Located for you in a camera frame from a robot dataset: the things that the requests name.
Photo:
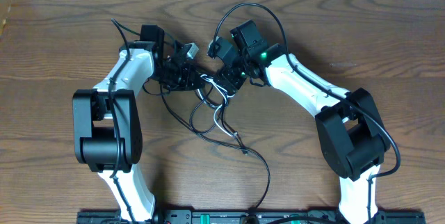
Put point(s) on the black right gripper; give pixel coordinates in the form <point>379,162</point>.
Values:
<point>227,79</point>

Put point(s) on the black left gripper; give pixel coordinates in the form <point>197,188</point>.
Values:
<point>188,71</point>

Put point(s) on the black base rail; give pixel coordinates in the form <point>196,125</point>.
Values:
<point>190,216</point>

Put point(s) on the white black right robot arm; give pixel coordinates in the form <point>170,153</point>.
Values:
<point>351,134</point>

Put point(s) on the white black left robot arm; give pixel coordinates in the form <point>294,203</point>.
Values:
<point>107,133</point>

